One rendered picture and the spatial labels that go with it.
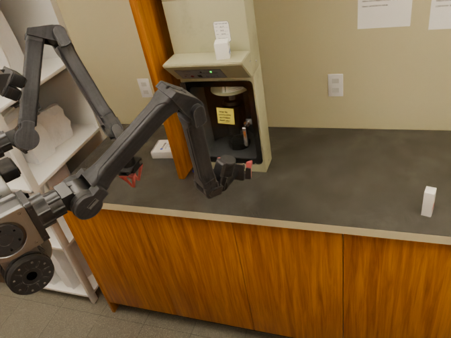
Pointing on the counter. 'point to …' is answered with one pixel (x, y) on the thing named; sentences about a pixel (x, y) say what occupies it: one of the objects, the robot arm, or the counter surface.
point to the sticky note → (225, 116)
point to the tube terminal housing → (203, 12)
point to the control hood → (198, 62)
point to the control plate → (201, 74)
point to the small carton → (222, 49)
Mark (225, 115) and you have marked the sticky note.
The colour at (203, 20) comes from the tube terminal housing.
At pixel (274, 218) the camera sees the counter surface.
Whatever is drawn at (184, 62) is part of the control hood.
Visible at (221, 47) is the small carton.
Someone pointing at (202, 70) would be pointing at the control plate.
